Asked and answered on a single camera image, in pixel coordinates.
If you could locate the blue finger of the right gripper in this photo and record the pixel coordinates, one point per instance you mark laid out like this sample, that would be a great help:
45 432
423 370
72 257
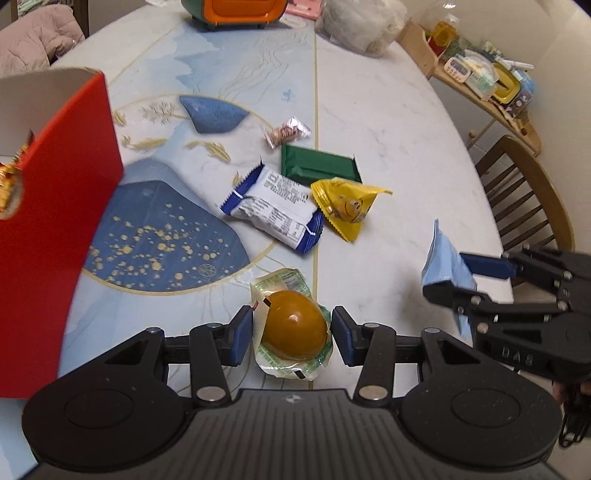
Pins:
492 267
461 319

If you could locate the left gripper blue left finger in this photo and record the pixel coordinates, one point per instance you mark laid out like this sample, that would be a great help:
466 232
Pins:
238 336

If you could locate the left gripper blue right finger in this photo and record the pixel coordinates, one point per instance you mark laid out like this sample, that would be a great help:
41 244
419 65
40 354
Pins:
345 333

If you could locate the light blue snack packet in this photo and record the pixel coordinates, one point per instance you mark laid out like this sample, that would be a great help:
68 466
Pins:
444 263

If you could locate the packaged braised egg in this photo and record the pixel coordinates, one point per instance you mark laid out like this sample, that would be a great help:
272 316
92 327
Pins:
291 333

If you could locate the yellow triangular snack packet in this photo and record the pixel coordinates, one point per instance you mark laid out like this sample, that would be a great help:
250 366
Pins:
345 204

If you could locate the white blue snack packet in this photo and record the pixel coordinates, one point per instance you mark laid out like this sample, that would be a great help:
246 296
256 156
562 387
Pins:
278 206

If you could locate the green snack bar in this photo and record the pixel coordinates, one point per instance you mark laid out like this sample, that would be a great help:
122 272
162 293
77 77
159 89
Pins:
305 166

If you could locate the red yellow chips bag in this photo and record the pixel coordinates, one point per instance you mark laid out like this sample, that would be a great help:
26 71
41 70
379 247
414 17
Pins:
11 180

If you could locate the person's right hand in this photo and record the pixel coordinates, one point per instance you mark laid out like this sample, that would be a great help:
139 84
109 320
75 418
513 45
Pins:
559 392

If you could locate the brown wooden chair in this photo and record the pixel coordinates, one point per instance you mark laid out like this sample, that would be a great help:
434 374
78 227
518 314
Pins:
527 208

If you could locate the yellow tissue box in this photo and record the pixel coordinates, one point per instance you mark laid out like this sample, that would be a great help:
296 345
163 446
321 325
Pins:
507 85

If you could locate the small pink timer clock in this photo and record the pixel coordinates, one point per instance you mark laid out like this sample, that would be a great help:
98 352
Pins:
457 69

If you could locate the red white cardboard box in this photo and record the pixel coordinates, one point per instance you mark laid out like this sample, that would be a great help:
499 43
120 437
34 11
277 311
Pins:
59 121

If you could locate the small pink wrapped candy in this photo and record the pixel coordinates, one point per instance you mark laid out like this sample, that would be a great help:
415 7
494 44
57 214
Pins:
291 130

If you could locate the wooden side cabinet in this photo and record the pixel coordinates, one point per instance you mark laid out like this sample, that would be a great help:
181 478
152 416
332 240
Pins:
478 89

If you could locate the clear plastic bag of food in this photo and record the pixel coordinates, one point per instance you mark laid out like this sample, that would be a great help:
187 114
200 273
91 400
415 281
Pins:
366 27

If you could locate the pink notebook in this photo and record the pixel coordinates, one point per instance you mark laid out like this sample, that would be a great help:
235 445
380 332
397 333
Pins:
307 9

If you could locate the green orange tissue box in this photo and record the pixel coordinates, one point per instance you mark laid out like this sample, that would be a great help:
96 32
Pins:
232 13

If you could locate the pink padded jacket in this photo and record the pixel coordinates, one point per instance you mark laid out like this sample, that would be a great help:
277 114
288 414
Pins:
35 41

